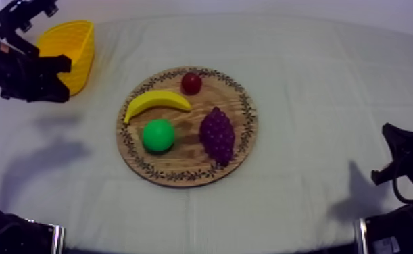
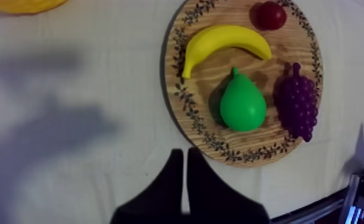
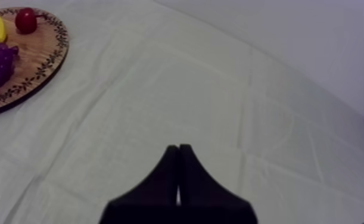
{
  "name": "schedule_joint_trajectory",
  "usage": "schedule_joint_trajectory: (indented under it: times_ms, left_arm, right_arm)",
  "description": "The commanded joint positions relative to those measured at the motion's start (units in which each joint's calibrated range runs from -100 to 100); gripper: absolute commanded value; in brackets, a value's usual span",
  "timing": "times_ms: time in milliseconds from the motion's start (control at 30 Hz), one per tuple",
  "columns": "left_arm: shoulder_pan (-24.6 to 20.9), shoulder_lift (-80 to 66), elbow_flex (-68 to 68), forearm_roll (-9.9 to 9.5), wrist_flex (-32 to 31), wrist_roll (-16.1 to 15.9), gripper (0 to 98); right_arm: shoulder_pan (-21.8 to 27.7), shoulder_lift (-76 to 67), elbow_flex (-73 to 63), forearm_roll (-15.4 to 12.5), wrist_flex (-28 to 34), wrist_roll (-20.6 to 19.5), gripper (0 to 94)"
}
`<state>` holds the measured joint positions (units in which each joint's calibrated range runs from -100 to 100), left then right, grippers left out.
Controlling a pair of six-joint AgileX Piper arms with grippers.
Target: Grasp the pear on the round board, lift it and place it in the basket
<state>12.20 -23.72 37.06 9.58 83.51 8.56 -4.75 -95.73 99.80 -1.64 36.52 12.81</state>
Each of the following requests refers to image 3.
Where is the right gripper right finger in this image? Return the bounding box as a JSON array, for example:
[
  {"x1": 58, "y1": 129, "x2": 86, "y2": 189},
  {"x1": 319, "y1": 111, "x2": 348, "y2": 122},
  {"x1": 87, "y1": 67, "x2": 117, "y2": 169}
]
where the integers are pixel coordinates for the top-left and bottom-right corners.
[{"x1": 176, "y1": 144, "x2": 259, "y2": 224}]

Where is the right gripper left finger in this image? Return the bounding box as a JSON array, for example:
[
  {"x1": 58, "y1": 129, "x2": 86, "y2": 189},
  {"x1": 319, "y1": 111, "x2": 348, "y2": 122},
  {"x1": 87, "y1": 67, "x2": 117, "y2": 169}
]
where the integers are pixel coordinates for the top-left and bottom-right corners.
[{"x1": 98, "y1": 144, "x2": 181, "y2": 224}]

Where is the round wooden board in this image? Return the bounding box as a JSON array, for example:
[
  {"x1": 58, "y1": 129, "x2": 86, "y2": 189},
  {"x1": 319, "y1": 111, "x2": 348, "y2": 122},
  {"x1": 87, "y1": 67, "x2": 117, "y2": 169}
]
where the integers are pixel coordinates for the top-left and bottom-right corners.
[{"x1": 0, "y1": 7, "x2": 70, "y2": 119}]

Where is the small red fruit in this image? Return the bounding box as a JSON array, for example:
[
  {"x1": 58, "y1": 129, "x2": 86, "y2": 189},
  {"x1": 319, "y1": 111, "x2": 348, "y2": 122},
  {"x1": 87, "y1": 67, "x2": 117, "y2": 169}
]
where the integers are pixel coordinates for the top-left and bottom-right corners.
[{"x1": 14, "y1": 7, "x2": 46, "y2": 35}]

